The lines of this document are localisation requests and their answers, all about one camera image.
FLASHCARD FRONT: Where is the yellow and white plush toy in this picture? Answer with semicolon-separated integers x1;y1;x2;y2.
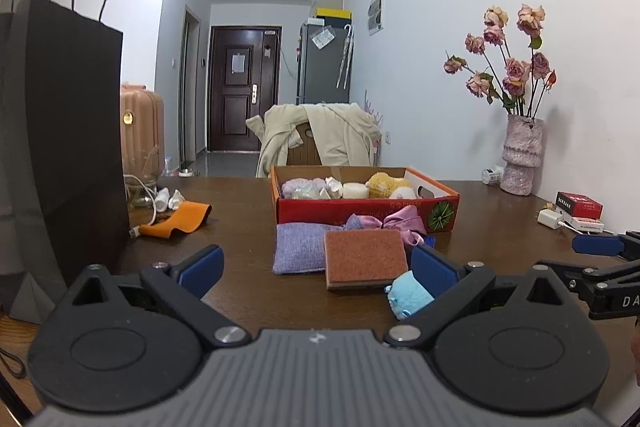
366;172;418;200

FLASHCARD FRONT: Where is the dried pink rose bouquet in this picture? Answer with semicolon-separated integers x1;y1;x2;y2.
443;4;557;118

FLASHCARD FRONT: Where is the red cardboard box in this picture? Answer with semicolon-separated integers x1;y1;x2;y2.
270;165;461;235

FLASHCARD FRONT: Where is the clear plastic item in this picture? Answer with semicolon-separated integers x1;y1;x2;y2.
291;183;326;200

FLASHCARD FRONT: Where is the pink and orange sponge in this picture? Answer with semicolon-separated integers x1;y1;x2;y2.
324;228;410;291

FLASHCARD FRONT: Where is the dark side door frame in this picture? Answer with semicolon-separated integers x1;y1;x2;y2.
180;4;201;165

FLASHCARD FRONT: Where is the yellow and black box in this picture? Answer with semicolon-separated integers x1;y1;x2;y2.
315;7;353;22

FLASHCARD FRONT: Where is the lilac fluffy wristband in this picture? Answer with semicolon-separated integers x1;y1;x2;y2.
281;178;313;199

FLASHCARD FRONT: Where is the purple knit pouch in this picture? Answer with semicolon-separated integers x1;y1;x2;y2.
272;223;347;276

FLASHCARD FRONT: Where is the orange cloth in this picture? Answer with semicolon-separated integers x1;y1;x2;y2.
139;201;212;239

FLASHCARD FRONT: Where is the wooden chair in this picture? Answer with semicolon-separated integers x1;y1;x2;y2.
287;122;321;166

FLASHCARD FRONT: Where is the pink textured vase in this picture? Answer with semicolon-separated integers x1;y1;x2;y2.
501;113;544;196

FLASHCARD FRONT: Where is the white folded umbrella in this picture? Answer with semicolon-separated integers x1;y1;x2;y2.
336;25;355;90

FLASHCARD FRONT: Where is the white coiled cable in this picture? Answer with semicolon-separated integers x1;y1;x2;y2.
124;174;161;208

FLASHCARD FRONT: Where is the small red box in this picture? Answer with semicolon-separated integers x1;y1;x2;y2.
556;191;603;220

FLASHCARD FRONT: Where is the black cable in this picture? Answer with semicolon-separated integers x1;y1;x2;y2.
0;349;27;379

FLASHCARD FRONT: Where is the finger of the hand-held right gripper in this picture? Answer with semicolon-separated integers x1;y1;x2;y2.
572;231;640;260
534;259;640;294

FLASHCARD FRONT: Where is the pink suitcase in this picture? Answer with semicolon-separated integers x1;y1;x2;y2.
120;83;166;180

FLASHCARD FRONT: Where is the beige coat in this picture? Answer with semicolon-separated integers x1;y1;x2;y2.
246;103;383;179

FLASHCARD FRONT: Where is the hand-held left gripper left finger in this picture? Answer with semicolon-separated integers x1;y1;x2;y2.
60;244;251;349

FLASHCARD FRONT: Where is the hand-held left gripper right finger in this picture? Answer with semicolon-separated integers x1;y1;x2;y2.
384;245;583;349

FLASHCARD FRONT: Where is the black paper bag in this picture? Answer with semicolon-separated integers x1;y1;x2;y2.
0;0;130;325

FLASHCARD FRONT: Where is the dark brown entrance door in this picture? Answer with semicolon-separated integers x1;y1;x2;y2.
207;26;282;152

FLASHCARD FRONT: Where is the light blue fluffy ball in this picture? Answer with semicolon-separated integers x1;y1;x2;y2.
385;270;435;320

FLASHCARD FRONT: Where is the white charger cable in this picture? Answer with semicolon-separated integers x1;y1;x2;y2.
562;219;601;236

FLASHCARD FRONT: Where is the pink satin bow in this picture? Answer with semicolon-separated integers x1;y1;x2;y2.
345;205;428;248

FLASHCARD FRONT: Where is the grey refrigerator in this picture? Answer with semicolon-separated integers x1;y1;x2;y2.
296;21;354;105

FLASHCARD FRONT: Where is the white charger block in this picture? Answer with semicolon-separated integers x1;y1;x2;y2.
537;208;566;228

